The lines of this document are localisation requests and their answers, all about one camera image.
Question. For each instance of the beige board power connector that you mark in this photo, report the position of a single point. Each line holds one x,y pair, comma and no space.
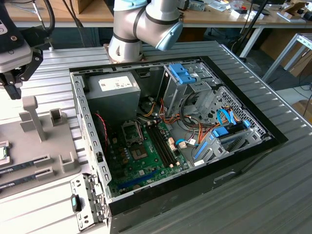
171,144

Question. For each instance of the silver CPU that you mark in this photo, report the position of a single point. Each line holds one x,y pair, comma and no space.
2,153

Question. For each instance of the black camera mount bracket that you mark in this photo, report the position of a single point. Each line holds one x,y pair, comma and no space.
9,41

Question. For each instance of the green motherboard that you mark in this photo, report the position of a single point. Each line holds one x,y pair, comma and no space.
156,165

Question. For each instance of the black open PC case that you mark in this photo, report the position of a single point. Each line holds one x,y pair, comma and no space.
170,197

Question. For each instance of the black clip with teal face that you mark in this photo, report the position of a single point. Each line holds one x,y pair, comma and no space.
76,202

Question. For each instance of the blue drive carrier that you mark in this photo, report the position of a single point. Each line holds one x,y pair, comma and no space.
181,73

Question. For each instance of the black stand pole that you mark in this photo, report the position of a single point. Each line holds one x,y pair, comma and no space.
252,19

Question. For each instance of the aluminium profile frame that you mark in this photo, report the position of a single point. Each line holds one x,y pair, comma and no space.
280,57

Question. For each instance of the CPU socket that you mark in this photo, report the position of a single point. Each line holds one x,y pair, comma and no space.
139,153

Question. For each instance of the round silver coin battery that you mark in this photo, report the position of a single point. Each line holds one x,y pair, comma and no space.
137,186

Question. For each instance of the black case fan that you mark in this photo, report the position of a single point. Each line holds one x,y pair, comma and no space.
102,139

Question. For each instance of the blue expansion slot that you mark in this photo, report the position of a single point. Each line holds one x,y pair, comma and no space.
137,180

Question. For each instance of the brown cardboard box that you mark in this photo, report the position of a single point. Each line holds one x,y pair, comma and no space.
83,6

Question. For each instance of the green RAM stick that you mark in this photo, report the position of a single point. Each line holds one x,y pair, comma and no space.
17,167
17,181

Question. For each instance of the open cardboard box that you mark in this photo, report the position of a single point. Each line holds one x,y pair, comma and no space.
292,9

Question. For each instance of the grey parts rack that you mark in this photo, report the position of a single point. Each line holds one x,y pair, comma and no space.
48,143

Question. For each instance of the grey power supply unit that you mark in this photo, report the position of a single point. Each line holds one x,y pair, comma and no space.
114,102

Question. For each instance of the flat brown cardboard sheets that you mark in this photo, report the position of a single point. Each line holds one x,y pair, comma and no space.
273,41

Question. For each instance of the grey metal disk bay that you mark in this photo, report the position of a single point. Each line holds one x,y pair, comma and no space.
214,151

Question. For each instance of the long wooden desk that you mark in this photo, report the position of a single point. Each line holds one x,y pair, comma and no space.
214,18

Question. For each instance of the brown cardboard piece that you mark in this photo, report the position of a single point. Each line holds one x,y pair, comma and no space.
303,108

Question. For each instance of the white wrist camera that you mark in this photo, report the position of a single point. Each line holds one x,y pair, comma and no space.
14,58

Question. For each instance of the blue plastic rail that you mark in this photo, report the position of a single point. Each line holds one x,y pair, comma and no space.
200,152

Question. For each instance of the black RAM slot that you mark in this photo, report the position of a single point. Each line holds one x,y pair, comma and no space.
168,144
165,145
158,147
161,146

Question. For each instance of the grey metal drive cage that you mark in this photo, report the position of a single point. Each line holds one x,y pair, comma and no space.
174,95

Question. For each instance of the small blue clip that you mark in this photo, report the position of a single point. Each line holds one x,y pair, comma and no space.
247,123

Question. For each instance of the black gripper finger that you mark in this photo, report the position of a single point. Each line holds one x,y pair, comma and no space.
33,63
6,79

